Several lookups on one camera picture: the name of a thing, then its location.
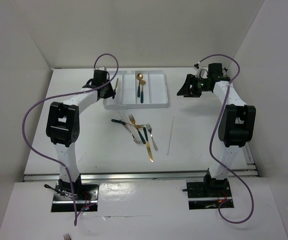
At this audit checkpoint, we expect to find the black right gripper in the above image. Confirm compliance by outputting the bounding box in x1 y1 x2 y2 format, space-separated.
177 73 211 98

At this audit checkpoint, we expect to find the gold fork green handle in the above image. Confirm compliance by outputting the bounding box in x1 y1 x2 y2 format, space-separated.
111 119 145 129
128 114 146 145

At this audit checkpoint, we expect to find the gold spoon green handle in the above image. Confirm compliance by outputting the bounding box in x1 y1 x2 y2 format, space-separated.
140 80 146 103
136 73 143 98

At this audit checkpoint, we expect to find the silver fork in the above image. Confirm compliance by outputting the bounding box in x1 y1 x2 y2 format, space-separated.
125 125 140 144
146 124 158 151

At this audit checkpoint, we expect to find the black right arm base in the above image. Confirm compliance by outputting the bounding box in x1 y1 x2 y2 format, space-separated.
182 176 232 198

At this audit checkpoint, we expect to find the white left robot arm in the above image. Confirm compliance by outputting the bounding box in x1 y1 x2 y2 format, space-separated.
46 68 116 200

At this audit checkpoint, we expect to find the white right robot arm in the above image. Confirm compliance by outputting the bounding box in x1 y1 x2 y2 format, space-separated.
177 63 256 197

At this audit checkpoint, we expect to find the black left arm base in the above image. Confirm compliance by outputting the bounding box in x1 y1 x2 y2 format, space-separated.
44 183 99 204

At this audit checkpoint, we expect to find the white compartment cutlery tray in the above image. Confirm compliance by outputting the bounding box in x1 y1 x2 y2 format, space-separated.
103 70 168 110

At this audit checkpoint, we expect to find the white chopstick right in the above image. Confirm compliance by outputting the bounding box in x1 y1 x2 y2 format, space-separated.
167 116 175 156

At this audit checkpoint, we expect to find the gold fork bottom edge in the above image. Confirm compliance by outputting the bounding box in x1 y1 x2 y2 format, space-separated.
64 233 72 240

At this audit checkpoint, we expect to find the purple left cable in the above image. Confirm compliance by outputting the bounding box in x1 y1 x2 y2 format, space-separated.
23 53 120 227

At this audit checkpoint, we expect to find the purple cable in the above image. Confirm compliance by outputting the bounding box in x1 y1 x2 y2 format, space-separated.
23 53 120 227
198 53 256 223

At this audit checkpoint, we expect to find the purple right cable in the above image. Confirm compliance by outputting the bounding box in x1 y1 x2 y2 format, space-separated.
198 53 256 223

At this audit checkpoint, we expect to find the aluminium rail right side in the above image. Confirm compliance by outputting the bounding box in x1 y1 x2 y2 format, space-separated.
218 67 258 177

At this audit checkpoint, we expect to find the aluminium rail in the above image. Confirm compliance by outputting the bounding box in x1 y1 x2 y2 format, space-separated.
23 170 258 183
218 67 258 177

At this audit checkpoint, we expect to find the aluminium rail front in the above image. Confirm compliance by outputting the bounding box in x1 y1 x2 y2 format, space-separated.
23 170 258 183

